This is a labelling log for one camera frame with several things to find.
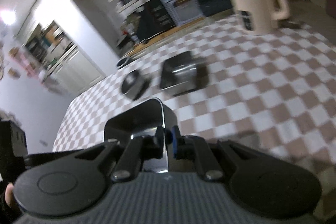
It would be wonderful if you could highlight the checkered tablecloth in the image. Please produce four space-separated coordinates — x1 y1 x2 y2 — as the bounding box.
52 13 336 219

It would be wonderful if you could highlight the small square steel tray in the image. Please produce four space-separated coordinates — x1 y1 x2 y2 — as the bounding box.
104 97 180 173

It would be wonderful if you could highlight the large square steel tray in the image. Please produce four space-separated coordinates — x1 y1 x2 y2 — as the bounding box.
158 51 209 96

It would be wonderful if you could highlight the dark round waste bin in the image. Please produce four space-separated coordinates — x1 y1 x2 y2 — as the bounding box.
116 56 132 70

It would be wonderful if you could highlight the rounded steel bowl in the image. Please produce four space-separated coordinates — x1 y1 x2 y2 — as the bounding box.
120 69 150 101

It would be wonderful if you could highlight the black have a nice day sign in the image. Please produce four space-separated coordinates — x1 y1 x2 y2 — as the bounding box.
135 0 176 41

